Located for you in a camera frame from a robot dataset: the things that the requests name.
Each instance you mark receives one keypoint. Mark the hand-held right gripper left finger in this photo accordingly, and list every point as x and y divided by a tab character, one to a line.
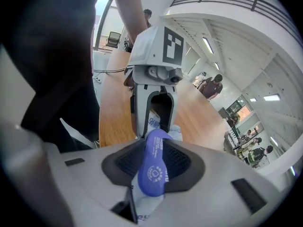
94	174

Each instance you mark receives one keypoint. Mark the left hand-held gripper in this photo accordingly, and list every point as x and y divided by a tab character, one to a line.
146	48

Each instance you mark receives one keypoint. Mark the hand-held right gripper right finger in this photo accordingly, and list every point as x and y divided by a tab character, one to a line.
213	197

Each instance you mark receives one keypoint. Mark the purple wet wipe lid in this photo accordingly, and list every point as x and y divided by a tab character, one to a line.
152	164

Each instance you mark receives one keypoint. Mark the white wet wipe pack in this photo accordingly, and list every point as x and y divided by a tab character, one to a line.
146	207

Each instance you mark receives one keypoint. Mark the person's left forearm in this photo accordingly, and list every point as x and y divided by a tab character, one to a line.
131	13

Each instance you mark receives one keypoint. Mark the white power strip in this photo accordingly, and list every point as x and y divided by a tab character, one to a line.
97	80

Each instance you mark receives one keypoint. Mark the ceiling light panel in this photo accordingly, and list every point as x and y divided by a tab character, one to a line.
253	99
207	45
271	97
216	66

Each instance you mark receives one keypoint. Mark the person's black printed shirt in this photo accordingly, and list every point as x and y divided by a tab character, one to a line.
52	55

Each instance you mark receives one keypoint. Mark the grey frame mesh chair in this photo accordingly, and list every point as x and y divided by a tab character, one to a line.
113	39

